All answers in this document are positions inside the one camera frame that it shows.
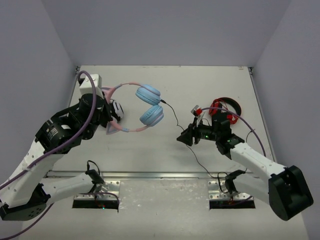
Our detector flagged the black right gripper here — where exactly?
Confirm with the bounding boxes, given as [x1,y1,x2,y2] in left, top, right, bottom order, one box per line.
[176,117,220,147]

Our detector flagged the pink blue cat-ear headphones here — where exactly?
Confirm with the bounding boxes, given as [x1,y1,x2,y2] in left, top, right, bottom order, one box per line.
[101,82,165,135]

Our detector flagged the thin black headphone cable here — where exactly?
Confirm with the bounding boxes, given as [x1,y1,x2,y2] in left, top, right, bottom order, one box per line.
[160,99,256,180]

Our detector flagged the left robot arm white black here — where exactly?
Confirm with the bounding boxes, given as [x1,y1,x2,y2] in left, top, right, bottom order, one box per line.
[0,93,111,221]

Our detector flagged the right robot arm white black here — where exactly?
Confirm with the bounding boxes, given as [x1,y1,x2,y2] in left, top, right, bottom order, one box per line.
[177,111,314,221]

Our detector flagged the white black headphones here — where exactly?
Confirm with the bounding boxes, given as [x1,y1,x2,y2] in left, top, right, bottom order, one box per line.
[110,99,125,123]

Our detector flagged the red black headphones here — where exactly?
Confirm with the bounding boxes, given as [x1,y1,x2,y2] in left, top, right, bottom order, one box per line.
[208,96,243,125]

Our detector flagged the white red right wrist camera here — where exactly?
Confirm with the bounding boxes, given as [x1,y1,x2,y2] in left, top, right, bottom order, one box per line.
[190,105,205,127]

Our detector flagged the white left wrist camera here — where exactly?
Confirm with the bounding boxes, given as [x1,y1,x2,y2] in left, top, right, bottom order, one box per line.
[77,73,103,97]

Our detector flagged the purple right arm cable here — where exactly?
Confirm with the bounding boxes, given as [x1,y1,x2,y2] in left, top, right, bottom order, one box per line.
[199,106,266,201]

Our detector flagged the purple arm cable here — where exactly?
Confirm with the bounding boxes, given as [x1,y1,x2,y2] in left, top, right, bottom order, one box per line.
[0,71,118,238]
[199,106,266,201]

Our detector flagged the right metal mounting bracket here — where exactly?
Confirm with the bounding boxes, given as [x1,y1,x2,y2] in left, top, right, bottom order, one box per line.
[207,179,253,202]

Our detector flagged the metal mounting bracket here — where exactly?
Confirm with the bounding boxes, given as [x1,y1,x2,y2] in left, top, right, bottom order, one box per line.
[73,179,121,202]
[207,179,253,202]

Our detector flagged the metal rail front table edge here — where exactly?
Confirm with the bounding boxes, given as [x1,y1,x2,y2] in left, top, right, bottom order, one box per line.
[46,171,228,180]

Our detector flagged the left metal mounting bracket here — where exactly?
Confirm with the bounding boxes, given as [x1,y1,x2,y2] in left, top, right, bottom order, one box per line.
[73,179,121,202]

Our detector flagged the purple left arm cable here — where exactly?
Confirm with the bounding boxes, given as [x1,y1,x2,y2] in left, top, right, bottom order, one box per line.
[0,71,118,238]

